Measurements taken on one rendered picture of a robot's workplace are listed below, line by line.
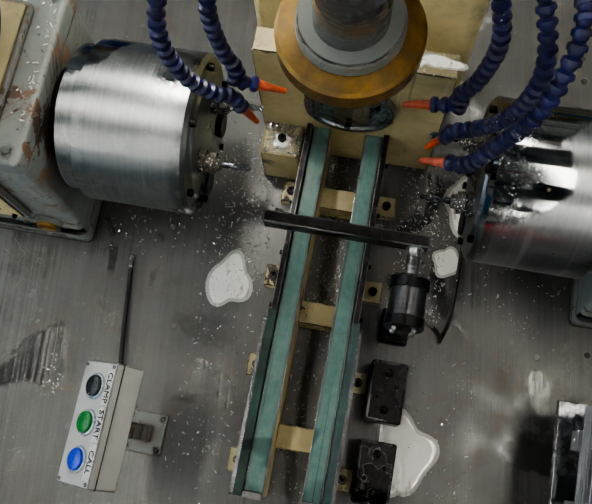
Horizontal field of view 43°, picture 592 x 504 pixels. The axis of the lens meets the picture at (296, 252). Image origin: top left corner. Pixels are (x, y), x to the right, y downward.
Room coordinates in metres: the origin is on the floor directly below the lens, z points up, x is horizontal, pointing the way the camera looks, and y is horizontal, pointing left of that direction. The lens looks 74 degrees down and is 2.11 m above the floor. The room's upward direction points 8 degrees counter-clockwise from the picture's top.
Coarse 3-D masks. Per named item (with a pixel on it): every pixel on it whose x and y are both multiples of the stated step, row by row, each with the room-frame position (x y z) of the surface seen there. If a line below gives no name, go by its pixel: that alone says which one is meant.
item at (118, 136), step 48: (96, 48) 0.62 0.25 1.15; (144, 48) 0.62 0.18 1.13; (96, 96) 0.53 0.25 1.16; (144, 96) 0.52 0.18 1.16; (192, 96) 0.51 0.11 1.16; (96, 144) 0.47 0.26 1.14; (144, 144) 0.46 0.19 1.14; (192, 144) 0.46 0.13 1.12; (96, 192) 0.43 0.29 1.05; (144, 192) 0.41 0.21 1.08; (192, 192) 0.40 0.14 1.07
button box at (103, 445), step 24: (120, 384) 0.14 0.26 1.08; (96, 408) 0.11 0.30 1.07; (120, 408) 0.11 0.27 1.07; (72, 432) 0.08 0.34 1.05; (96, 432) 0.08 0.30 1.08; (120, 432) 0.08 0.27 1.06; (96, 456) 0.05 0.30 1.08; (120, 456) 0.04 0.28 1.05; (72, 480) 0.02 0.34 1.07; (96, 480) 0.02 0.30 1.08
